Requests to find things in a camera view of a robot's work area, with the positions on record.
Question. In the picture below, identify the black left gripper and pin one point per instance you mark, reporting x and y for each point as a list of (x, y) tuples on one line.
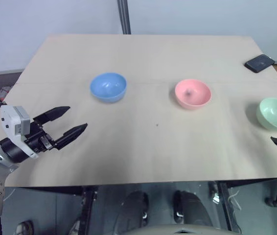
[(39, 140)]

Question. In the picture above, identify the grey robot torso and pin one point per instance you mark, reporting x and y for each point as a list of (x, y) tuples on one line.
[(177, 230)]

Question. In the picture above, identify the black table leg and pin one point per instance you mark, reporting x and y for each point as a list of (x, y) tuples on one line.
[(88, 210)]

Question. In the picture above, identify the black flat rectangular device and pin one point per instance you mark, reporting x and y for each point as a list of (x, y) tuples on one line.
[(259, 63)]

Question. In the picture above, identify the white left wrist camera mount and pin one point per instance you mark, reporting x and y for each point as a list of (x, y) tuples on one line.
[(13, 120)]

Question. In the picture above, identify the dark rounded shape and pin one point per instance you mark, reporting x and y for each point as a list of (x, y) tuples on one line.
[(134, 210)]

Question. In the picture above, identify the grey shoe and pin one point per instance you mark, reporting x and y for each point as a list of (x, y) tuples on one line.
[(24, 227)]

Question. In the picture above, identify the dark vertical post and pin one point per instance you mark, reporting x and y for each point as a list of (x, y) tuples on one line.
[(124, 17)]

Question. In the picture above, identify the red bowl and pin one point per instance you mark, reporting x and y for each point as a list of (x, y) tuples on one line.
[(192, 94)]

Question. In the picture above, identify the blue bowl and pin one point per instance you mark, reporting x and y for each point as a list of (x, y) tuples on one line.
[(108, 88)]

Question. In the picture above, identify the green bowl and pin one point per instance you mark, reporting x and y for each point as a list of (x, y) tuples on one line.
[(274, 113)]

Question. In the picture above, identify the black table frame bar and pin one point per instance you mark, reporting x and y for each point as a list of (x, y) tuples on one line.
[(224, 208)]

